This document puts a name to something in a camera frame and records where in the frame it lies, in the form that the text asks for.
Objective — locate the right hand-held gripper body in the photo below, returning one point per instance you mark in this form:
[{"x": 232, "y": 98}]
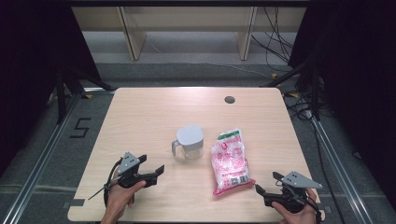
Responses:
[{"x": 300, "y": 179}]

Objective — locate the metal floor rail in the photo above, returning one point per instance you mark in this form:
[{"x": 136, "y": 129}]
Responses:
[
  {"x": 339, "y": 168},
  {"x": 34, "y": 177}
]

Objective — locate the beige wooden desk frame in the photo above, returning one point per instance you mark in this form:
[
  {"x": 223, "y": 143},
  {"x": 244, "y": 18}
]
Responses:
[{"x": 186, "y": 18}]

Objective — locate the black metal stand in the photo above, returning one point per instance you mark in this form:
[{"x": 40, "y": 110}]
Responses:
[
  {"x": 316, "y": 93},
  {"x": 61, "y": 99}
]

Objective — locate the dark curtain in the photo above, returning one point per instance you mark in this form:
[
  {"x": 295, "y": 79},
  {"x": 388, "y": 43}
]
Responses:
[
  {"x": 31, "y": 62},
  {"x": 358, "y": 77}
]

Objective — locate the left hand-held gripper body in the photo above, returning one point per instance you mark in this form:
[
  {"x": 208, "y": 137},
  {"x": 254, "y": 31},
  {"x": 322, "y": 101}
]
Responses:
[{"x": 128, "y": 162}]

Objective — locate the gray jug lid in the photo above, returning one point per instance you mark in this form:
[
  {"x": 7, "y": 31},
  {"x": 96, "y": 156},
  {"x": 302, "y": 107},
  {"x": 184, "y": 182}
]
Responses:
[{"x": 190, "y": 135}]

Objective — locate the person's left hand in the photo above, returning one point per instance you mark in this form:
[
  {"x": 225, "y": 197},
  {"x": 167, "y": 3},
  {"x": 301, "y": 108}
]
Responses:
[{"x": 120, "y": 199}]

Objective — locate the person's right hand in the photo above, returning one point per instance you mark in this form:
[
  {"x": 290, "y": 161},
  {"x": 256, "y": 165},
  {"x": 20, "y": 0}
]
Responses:
[{"x": 295, "y": 217}]

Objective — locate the pink and white plastic bag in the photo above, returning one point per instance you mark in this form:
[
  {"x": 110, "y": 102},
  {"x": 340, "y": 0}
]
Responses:
[{"x": 230, "y": 161}]

